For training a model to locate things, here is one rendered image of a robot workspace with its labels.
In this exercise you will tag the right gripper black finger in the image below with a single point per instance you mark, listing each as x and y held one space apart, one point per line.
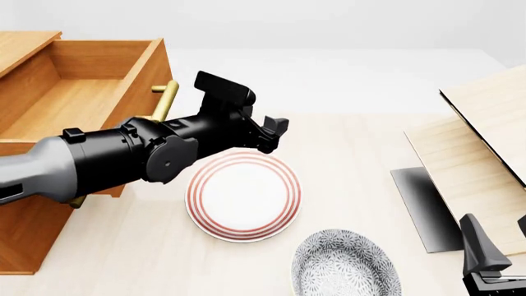
478 249
522 226

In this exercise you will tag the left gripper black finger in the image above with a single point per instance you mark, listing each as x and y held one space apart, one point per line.
278 126
269 145

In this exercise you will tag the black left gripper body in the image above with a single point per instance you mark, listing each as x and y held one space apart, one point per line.
251 129

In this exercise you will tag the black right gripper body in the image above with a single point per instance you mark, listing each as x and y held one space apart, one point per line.
499 285

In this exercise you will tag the grey and black left arm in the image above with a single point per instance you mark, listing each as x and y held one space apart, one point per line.
102 157

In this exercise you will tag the open wooden drawer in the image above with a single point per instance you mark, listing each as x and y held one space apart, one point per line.
61 101

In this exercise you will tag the wooden cabinet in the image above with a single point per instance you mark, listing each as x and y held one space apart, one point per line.
25 243

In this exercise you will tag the white plate with red rings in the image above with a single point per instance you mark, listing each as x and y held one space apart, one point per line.
243 197

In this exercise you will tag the pale wooden slat tray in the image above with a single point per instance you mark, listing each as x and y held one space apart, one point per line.
472 172

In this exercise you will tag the grey patterned bowl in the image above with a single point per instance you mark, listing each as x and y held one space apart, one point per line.
343 268

